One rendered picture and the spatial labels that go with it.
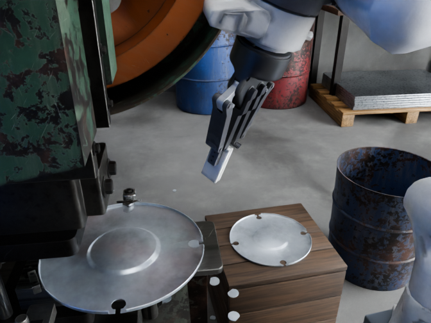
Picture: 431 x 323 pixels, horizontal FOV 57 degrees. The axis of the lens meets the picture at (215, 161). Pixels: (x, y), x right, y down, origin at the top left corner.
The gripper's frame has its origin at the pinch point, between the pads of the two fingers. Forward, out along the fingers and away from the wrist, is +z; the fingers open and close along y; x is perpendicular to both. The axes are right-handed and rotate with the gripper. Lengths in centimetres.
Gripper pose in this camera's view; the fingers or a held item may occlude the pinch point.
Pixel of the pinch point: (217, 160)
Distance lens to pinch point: 62.3
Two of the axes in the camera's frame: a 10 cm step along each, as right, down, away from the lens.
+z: -3.0, 7.4, 6.0
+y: 5.8, -3.5, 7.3
